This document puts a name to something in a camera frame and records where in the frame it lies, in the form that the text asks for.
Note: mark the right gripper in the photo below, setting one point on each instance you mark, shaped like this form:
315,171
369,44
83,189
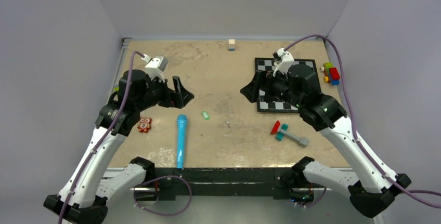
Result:
262,80

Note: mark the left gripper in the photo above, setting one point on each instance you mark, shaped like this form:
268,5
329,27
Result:
180,96

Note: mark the green key tag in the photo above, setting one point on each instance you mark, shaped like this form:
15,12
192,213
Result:
205,115

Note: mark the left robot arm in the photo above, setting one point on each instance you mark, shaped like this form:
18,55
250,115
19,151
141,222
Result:
86,197

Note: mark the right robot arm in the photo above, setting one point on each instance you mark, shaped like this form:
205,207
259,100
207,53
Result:
372,186

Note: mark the black white chessboard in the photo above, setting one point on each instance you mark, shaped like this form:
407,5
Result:
277,106

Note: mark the red owl block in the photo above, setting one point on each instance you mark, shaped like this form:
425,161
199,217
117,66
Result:
144,124

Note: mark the white blue small block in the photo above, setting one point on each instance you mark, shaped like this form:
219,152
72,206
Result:
231,45

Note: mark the colourful toy block train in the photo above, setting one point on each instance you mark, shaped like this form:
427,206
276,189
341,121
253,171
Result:
331,74

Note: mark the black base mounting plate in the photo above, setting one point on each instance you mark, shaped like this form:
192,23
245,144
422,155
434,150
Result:
278,183

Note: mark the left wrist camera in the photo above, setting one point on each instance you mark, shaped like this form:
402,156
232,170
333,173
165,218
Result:
155,67

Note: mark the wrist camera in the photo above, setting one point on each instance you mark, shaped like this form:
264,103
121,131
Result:
155,67
283,61

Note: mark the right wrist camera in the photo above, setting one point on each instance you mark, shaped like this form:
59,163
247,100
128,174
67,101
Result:
283,61

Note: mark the toy bolt with propeller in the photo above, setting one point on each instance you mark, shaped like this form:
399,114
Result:
281,130

